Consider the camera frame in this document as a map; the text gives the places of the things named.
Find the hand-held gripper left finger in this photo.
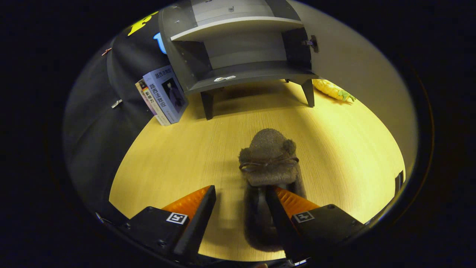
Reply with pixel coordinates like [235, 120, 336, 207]
[125, 185, 216, 263]

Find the brown fuzzy shoe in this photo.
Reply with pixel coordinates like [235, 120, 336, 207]
[238, 128, 307, 252]

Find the grey shoe cabinet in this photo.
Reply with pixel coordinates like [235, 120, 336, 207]
[159, 0, 319, 120]

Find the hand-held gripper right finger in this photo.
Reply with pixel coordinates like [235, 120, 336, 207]
[265, 186, 367, 263]

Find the blue cover book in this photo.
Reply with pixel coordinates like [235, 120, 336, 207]
[143, 65, 189, 124]

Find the black door handle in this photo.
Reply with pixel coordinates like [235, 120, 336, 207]
[394, 170, 405, 194]

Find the yellow plush toy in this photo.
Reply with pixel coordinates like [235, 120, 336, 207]
[313, 79, 356, 102]

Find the black backdrop cloth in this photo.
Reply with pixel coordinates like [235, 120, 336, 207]
[62, 11, 170, 224]

